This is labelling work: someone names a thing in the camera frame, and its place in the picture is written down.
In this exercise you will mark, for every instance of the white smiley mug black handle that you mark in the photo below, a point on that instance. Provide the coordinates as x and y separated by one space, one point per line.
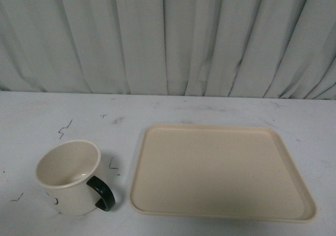
74 178

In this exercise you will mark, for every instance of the beige rectangular plastic tray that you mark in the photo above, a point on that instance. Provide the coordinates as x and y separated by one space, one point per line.
219 172

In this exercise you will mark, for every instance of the grey pleated curtain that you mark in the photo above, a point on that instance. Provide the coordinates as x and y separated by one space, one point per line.
236 48

